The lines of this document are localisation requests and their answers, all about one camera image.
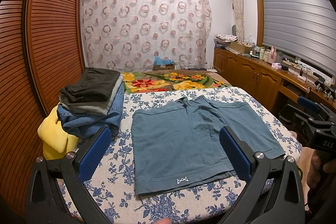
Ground brown wooden side cabinet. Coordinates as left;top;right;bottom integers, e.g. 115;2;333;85
213;48;335;116

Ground teal blue shorts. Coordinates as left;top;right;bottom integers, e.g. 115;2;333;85
131;96;285;196

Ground stack of folded papers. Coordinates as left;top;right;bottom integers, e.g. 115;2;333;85
214;35;239;49

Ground colourful flower blanket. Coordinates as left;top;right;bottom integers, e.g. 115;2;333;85
123;70;231;94

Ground grey folded pants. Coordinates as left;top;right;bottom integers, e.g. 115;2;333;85
59;74;124;116

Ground blue floral white bedsheet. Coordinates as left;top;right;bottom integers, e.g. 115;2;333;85
81;87;302;223

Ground cardboard box with blue cloth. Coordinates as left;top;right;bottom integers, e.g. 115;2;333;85
153;56;175;71

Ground open cardboard box on cabinet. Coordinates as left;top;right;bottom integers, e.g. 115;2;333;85
230;40;254;54

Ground small pink box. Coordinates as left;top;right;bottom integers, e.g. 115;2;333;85
271;63;282;71

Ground yellow pillow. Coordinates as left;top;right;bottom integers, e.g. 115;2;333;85
38;105;78;160

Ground grey window roller blind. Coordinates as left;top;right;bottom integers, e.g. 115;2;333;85
263;0;335;75

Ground blue folded denim jeans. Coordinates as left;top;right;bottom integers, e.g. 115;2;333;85
56;84;124;139

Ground brown louvered wooden wardrobe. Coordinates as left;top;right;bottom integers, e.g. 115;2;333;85
1;0;84;216

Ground person's right hand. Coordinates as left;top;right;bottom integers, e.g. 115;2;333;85
306;150;336;189

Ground black folded pants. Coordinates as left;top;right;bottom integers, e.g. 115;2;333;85
59;68;121;104

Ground pink circle patterned curtain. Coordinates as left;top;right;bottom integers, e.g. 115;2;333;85
80;0;212;72

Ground pink bottle on cabinet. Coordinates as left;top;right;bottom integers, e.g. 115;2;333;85
267;47;277;64

